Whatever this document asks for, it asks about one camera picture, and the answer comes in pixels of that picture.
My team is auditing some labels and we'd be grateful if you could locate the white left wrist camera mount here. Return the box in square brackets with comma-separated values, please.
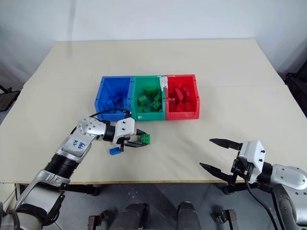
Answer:
[112, 117, 137, 146]

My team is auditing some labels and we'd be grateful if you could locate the red sloped toy block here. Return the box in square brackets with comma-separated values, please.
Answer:
[174, 88, 185, 101]

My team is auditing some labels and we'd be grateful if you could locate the black background stand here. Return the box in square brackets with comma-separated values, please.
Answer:
[0, 83, 21, 112]

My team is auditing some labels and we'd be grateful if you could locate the black background equipment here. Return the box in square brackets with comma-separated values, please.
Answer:
[284, 64, 307, 113]

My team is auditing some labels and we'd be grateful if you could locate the white torn tape label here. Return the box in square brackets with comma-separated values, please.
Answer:
[159, 76, 169, 91]

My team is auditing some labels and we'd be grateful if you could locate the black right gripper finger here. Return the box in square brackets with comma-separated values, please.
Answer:
[209, 138, 243, 151]
[199, 162, 237, 184]

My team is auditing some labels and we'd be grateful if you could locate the black table foot bar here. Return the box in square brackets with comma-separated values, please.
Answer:
[223, 182, 248, 195]

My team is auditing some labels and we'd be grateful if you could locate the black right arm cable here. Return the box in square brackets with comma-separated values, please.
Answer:
[244, 180, 288, 230]

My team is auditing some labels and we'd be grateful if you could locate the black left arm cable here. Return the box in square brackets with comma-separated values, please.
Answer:
[89, 108, 132, 120]

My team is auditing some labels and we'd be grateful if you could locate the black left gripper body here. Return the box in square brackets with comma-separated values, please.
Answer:
[112, 128, 140, 152]

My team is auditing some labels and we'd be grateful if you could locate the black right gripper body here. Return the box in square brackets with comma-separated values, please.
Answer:
[230, 150, 254, 187]

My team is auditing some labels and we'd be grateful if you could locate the blue plastic bin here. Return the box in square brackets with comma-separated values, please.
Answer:
[94, 76, 134, 121]

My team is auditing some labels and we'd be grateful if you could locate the green square toy block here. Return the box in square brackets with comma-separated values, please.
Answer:
[140, 133, 153, 145]

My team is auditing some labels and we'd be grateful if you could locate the green plastic bin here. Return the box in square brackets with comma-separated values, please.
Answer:
[130, 75, 167, 121]

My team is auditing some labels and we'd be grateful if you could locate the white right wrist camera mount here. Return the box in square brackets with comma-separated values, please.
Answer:
[239, 140, 267, 184]

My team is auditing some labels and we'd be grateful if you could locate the rusty metal bracket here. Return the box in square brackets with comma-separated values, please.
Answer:
[87, 209, 115, 230]
[211, 209, 238, 230]

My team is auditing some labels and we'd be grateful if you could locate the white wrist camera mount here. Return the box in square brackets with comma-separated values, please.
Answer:
[239, 140, 267, 184]
[112, 117, 137, 146]

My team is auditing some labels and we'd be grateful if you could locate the dark rounded shape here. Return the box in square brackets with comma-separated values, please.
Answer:
[177, 201, 201, 230]
[109, 203, 150, 230]

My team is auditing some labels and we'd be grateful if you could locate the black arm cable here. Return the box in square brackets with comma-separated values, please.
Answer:
[89, 108, 132, 120]
[244, 180, 288, 230]

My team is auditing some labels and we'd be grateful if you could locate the red plastic bin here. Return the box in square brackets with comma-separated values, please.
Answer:
[165, 74, 201, 120]

